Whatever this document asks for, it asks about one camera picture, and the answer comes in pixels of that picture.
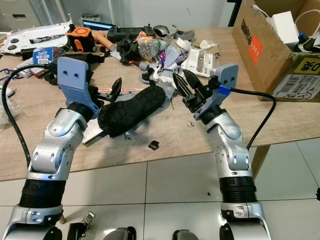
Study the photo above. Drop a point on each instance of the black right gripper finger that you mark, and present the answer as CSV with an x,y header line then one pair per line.
x,y
193,82
182,86

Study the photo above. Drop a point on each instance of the crumpled clear plastic bottle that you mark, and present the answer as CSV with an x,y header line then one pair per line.
x,y
152,48

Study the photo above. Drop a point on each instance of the small silver foil scrap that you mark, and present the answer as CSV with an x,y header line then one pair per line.
x,y
190,123

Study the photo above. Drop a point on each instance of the brown cardboard box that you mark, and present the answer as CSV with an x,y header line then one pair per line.
x,y
265,65

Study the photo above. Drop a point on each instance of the black tripod stand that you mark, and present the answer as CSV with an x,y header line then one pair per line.
x,y
235,12

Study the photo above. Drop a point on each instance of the silver metal plate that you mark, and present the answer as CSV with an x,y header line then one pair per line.
x,y
92,136

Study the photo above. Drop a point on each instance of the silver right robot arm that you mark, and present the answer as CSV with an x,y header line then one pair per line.
x,y
232,155

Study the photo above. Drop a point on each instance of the large white blister pack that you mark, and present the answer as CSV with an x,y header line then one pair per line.
x,y
197,61

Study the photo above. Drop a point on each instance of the blue labelled pack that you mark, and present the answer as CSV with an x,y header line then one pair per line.
x,y
43,56

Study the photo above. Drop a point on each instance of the silver metal clasp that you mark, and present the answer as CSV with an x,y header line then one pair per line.
x,y
87,219

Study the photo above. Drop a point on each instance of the robot right leg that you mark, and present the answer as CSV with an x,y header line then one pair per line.
x,y
185,235

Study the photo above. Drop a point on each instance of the wooden table leg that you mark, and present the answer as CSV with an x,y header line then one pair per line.
x,y
260,157

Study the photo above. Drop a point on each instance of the robot leg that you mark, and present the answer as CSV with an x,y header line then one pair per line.
x,y
123,234
185,235

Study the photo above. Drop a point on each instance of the clear plastic bag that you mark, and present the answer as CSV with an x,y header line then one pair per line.
x,y
13,112

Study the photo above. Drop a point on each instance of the small black plastic piece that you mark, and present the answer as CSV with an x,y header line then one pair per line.
x,y
154,145

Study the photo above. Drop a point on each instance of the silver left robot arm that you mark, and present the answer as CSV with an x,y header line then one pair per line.
x,y
52,155

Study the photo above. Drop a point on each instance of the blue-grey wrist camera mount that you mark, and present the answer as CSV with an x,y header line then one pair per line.
x,y
225,77
72,75

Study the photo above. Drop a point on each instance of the white plastic panel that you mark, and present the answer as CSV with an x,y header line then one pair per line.
x,y
25,39

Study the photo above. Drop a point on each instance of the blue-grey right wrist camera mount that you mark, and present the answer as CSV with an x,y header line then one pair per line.
x,y
225,77

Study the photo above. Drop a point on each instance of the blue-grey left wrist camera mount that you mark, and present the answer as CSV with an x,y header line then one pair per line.
x,y
72,75

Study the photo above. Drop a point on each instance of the grey computer mouse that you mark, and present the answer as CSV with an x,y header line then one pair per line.
x,y
162,30

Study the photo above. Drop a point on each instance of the black handheld controller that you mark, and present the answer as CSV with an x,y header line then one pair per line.
x,y
125,34

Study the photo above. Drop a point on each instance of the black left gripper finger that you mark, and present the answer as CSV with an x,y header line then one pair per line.
x,y
116,90

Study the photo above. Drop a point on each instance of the robot left leg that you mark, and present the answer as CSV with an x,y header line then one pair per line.
x,y
123,234

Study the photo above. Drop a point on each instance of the orange and black cube device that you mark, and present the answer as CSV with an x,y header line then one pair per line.
x,y
81,39

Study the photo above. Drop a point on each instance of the crumpled white paper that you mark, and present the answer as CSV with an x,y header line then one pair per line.
x,y
208,45

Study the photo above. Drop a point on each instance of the grey drawer cabinet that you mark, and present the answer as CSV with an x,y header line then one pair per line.
x,y
12,12

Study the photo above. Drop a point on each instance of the grey curved plastic part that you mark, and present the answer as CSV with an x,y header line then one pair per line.
x,y
185,35

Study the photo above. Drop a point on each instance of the purple foil wrapper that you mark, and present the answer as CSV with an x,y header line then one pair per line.
x,y
174,59

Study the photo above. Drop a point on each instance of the tablet with lit screen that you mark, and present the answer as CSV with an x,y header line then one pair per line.
x,y
99,25

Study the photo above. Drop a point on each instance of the black plastic bracket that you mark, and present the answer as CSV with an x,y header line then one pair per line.
x,y
130,51

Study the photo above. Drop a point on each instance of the white power adapter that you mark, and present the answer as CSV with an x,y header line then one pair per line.
x,y
284,27

